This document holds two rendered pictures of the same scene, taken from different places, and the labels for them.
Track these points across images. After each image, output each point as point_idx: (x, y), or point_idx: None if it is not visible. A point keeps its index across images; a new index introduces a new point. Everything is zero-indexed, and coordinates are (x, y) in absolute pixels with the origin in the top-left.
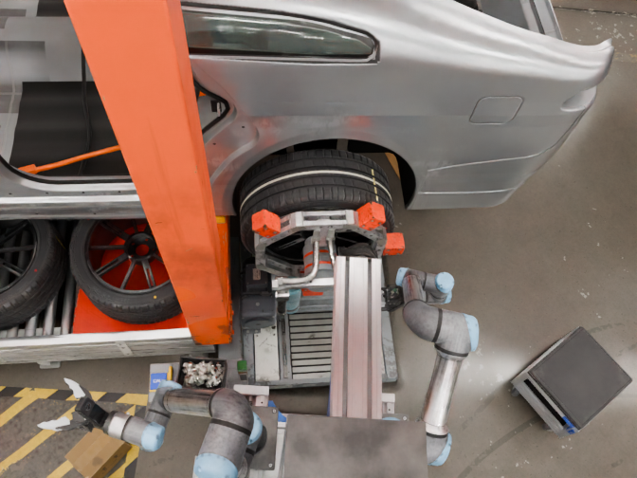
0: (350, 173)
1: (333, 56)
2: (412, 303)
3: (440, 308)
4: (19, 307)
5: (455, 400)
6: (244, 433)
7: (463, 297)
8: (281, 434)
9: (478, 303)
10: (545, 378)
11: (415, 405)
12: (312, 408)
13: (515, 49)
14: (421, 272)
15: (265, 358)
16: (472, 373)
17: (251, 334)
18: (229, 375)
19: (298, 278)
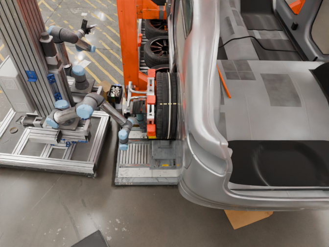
0: (170, 90)
1: (185, 28)
2: (102, 96)
3: (95, 100)
4: (147, 58)
5: (101, 212)
6: (58, 33)
7: (155, 226)
8: (82, 99)
9: (152, 234)
10: (92, 236)
11: (103, 193)
12: (109, 152)
13: (198, 81)
14: (129, 126)
15: (130, 134)
16: (113, 223)
17: (141, 130)
18: (116, 104)
19: (130, 86)
